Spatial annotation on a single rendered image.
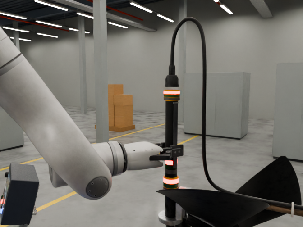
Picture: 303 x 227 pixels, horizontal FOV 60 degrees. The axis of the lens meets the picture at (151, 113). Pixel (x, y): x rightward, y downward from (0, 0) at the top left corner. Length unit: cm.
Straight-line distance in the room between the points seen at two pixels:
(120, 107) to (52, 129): 847
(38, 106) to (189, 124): 799
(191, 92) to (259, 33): 578
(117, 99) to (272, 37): 749
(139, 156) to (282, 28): 1255
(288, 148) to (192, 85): 349
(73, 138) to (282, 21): 1276
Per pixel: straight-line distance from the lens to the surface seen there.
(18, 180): 123
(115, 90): 911
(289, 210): 71
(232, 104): 792
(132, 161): 63
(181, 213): 77
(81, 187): 53
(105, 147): 62
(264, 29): 1312
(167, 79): 69
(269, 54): 1294
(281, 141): 627
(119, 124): 903
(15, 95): 52
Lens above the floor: 164
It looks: 7 degrees down
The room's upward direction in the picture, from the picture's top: straight up
